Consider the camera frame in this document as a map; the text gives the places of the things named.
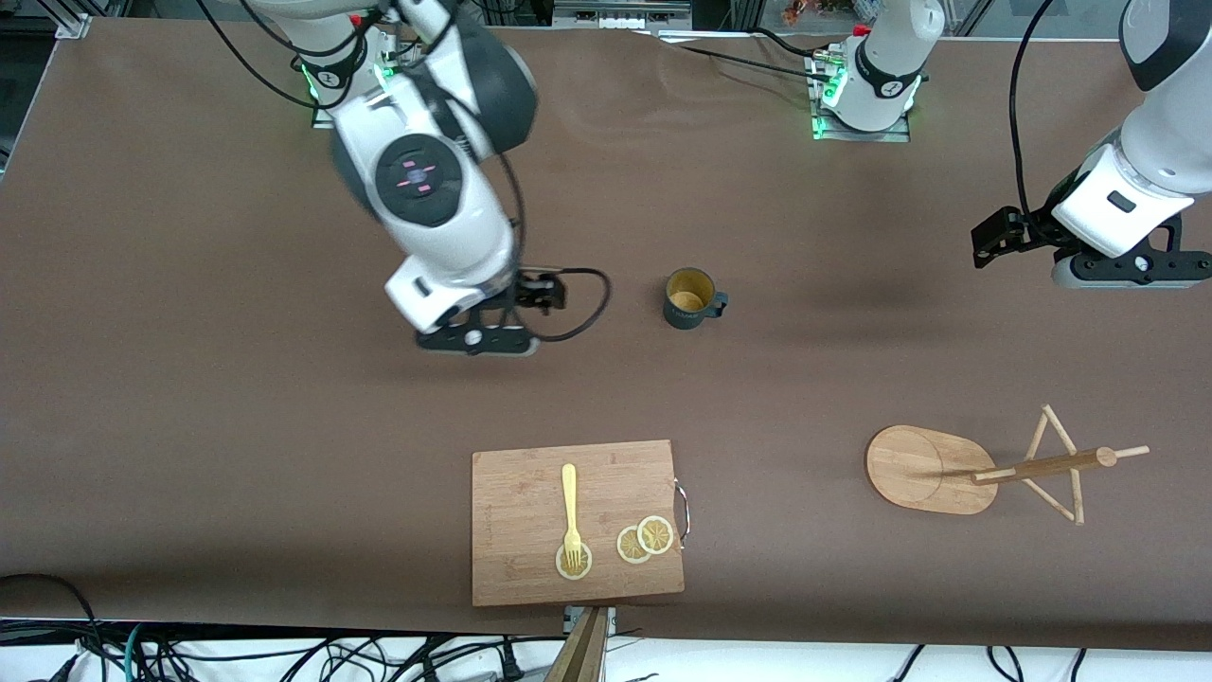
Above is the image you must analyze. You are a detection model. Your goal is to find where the teal cup yellow inside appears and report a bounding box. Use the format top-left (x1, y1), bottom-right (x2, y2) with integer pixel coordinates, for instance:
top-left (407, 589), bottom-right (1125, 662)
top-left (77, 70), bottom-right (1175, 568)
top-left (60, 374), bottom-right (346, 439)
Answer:
top-left (663, 267), bottom-right (729, 331)

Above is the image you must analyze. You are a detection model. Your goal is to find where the wooden cup rack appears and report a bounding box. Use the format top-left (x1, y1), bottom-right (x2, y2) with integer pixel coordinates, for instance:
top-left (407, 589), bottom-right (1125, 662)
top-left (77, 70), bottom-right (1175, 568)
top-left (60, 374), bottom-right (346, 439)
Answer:
top-left (865, 404), bottom-right (1151, 528)

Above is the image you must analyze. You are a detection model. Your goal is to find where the yellow plastic fork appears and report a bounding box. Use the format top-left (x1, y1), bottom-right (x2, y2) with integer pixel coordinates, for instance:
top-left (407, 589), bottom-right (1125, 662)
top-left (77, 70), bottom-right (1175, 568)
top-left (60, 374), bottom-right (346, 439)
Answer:
top-left (561, 463), bottom-right (584, 571)

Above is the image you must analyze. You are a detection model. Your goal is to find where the bamboo cutting board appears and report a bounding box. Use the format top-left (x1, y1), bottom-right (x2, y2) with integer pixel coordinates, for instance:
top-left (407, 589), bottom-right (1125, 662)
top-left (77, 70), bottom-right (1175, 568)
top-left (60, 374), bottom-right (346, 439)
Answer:
top-left (472, 440), bottom-right (691, 608)

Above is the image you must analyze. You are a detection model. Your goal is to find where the grey power strip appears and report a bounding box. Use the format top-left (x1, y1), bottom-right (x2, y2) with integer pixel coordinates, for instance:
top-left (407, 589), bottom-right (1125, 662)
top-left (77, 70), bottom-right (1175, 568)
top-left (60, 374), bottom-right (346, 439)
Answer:
top-left (554, 0), bottom-right (692, 31)

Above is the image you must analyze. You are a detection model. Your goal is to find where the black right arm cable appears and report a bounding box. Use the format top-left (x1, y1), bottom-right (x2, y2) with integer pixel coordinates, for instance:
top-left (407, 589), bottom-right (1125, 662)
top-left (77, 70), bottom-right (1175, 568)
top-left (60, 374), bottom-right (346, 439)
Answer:
top-left (511, 267), bottom-right (613, 344)

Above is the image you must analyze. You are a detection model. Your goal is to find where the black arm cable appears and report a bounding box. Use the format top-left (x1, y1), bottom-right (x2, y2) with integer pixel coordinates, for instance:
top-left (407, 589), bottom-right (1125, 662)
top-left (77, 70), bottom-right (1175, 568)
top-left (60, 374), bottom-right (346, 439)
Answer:
top-left (511, 267), bottom-right (613, 344)
top-left (1009, 0), bottom-right (1058, 224)

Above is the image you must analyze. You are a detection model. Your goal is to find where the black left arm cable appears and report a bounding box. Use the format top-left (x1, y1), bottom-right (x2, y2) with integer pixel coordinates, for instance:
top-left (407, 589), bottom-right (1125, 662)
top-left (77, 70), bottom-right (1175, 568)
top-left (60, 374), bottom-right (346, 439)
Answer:
top-left (1009, 0), bottom-right (1058, 224)

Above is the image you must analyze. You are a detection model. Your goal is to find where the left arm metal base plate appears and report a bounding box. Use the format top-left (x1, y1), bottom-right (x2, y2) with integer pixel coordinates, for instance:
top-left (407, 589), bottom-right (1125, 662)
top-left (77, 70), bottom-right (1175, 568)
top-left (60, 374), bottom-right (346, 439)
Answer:
top-left (811, 52), bottom-right (912, 143)

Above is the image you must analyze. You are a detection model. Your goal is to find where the wooden camera post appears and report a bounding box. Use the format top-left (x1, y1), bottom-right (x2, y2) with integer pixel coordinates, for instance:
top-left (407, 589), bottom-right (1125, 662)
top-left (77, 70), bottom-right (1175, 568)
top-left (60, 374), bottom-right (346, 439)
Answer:
top-left (544, 608), bottom-right (609, 682)

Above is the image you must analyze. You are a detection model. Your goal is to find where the teal cable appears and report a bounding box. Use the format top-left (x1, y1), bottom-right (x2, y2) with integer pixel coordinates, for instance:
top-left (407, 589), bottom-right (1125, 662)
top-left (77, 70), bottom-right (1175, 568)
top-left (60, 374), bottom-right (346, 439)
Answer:
top-left (123, 622), bottom-right (152, 682)

